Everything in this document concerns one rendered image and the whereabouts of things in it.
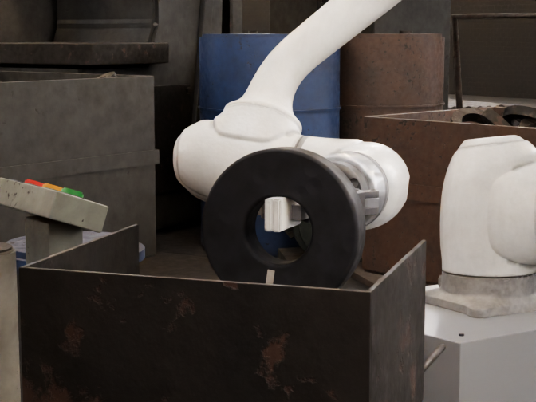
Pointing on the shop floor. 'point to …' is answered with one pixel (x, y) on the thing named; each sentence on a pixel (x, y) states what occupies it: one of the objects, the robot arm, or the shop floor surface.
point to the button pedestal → (51, 217)
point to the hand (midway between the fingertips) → (283, 211)
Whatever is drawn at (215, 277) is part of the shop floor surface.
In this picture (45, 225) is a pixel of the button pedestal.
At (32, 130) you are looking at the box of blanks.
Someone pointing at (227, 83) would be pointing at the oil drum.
